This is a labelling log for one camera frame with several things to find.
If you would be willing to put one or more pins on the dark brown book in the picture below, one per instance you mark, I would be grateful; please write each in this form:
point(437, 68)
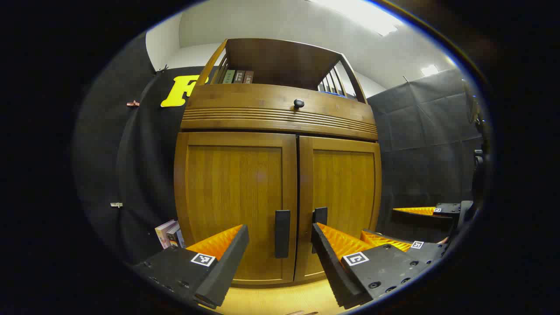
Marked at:
point(239, 77)

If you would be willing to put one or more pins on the wooden shoe cabinet door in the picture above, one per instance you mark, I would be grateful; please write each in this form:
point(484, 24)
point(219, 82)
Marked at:
point(232, 197)
point(345, 188)

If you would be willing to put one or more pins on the dark book with yellow print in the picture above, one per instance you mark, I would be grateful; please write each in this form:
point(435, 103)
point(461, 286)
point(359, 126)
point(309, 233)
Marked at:
point(173, 238)

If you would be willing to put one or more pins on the large ceiling light panel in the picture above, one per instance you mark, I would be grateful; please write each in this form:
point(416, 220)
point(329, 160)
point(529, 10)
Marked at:
point(363, 15)

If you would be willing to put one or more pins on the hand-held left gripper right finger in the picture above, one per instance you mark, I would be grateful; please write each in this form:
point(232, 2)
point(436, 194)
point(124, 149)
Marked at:
point(332, 271)

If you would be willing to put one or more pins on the purple book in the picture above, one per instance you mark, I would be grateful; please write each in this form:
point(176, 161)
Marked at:
point(164, 234)

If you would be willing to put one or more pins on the small ceiling light panel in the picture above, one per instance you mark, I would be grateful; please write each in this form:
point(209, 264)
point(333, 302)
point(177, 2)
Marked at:
point(429, 70)

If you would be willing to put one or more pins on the black backdrop cloth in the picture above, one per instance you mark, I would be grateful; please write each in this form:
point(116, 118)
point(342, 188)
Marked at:
point(131, 166)

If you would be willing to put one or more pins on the wooden double-door shoe cabinet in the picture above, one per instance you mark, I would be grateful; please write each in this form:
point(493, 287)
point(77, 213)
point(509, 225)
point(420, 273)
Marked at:
point(280, 57)

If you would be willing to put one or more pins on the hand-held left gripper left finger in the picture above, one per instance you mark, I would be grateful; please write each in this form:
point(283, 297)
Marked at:
point(227, 267)

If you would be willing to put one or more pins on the blue-grey book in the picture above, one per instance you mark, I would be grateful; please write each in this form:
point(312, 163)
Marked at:
point(181, 239)

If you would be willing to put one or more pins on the copper cloth clip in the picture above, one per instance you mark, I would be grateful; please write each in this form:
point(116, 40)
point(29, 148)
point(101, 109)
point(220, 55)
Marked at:
point(132, 104)

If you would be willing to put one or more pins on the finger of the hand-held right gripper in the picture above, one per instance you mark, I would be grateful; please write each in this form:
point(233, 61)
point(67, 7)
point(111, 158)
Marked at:
point(431, 253)
point(446, 209)

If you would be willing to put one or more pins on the reddish brown book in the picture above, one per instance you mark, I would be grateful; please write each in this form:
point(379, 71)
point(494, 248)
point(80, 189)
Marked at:
point(248, 77)

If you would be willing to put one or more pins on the green book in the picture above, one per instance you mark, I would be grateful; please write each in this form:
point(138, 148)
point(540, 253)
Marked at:
point(229, 77)

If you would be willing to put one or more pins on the black drawer knob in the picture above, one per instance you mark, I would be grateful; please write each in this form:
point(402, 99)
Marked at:
point(299, 103)

